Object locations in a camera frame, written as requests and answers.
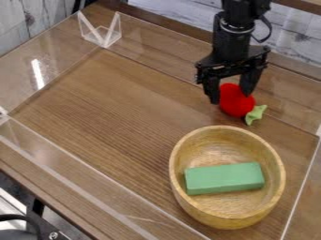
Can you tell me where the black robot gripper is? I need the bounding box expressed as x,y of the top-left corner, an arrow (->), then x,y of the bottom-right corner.
195,12 -> 272,104

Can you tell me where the red plush strawberry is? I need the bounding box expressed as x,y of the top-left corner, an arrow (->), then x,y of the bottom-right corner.
219,82 -> 268,126

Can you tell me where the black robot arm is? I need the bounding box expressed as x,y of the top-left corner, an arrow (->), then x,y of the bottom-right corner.
195,0 -> 272,104

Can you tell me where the wooden oval bowl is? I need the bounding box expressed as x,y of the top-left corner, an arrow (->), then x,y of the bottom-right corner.
169,126 -> 286,230

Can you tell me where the green rectangular block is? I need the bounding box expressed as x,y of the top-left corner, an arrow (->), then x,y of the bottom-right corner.
185,162 -> 265,195

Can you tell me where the clear acrylic corner bracket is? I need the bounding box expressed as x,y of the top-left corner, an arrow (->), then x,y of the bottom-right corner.
76,11 -> 122,49

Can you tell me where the clear acrylic tray wall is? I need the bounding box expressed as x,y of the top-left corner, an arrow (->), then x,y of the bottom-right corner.
0,107 -> 210,240

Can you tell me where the black table leg bracket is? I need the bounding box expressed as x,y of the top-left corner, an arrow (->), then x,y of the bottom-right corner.
27,199 -> 71,240

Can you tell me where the black cable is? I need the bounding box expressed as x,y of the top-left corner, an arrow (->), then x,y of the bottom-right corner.
0,214 -> 42,240

